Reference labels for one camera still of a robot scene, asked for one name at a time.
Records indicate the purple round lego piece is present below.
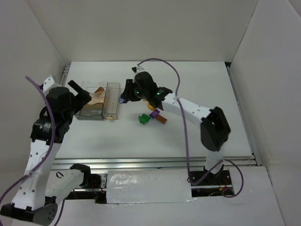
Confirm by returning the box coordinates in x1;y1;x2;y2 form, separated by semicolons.
119;98;127;104

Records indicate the purple lego brick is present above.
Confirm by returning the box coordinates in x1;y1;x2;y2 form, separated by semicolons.
149;109;160;119

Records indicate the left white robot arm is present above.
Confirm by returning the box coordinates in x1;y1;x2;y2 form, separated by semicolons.
0;77;91;226

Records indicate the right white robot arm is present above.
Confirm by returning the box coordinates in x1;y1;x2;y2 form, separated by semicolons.
120;67;231;179

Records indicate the clear wavy container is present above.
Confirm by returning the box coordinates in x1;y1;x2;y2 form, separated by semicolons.
81;81;108;93

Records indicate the clear tall narrow container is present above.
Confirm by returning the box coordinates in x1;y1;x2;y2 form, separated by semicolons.
103;82;120;120

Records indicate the yellow round lego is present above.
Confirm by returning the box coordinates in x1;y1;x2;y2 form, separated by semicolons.
147;101;156;111

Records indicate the green lego brick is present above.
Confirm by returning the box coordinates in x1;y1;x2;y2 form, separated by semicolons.
138;114;151;125

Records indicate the brown orange lego brick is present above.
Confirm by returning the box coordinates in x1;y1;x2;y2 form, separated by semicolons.
155;115;167;124

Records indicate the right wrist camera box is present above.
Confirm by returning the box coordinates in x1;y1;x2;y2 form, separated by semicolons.
131;65;146;76

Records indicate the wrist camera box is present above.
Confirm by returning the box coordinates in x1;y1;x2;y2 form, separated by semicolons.
42;75;61;95
131;65;146;76

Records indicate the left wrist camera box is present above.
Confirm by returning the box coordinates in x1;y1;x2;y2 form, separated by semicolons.
42;75;61;95

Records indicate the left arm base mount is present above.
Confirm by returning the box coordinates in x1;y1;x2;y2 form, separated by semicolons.
66;163;107;204

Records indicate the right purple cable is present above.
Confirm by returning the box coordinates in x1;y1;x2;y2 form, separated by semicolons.
137;57;244;198

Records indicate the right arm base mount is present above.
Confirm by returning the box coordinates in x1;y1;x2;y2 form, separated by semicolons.
187;169;234;197

